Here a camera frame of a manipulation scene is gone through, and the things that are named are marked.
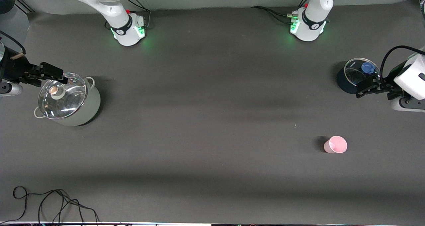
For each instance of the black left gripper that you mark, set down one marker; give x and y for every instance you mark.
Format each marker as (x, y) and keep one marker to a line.
(387, 88)

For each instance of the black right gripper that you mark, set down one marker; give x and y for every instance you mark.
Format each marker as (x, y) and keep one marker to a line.
(13, 70)

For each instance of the pink plastic cup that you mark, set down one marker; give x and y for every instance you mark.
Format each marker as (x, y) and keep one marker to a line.
(335, 145)

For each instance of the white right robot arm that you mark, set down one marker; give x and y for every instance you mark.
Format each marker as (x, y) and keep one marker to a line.
(109, 7)

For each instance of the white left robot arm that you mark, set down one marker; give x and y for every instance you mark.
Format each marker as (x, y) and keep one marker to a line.
(315, 10)

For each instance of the glass lid with blue knob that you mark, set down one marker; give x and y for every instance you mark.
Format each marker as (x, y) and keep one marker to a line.
(357, 73)

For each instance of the dark blue cooking pot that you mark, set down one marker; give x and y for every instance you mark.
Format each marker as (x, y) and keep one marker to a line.
(343, 83)

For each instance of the glass lid with tan knob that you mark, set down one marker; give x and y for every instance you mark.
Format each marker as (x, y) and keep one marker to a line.
(66, 100)

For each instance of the sage green cooking pot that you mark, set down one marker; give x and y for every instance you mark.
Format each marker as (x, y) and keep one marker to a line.
(89, 110)

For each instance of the dark grey table mat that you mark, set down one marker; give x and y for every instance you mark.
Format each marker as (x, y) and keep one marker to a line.
(212, 119)

